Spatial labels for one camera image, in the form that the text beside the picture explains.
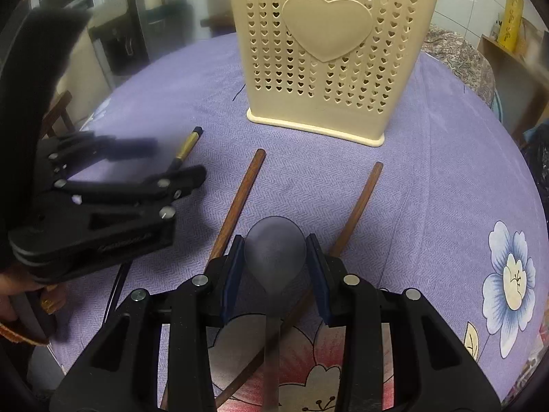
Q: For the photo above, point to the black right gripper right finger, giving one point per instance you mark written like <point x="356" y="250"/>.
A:
<point x="432" y="369"/>

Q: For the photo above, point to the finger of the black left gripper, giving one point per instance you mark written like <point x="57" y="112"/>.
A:
<point x="166" y="187"/>
<point x="76" y="151"/>

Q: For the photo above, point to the grey plastic spoon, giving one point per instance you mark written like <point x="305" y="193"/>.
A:
<point x="275" y="253"/>

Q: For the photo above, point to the left hand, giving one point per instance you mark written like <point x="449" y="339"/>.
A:
<point x="17" y="283"/>

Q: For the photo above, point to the wooden chair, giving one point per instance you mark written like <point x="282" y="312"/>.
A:
<point x="57" y="111"/>

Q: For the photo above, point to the water dispenser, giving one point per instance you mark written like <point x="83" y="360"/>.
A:
<point x="122" y="38"/>

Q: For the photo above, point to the purple floral tablecloth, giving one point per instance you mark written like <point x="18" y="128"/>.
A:
<point x="455" y="213"/>

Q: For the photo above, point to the cream plastic cutlery holder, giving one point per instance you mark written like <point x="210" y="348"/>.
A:
<point x="331" y="67"/>

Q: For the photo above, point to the floral cloth covered item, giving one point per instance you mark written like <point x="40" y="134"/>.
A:
<point x="466" y="62"/>

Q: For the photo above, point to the yellow chopstick box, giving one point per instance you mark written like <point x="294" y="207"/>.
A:
<point x="511" y="22"/>

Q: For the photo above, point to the wooden wall shelf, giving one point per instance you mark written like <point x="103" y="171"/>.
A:
<point x="523" y="92"/>

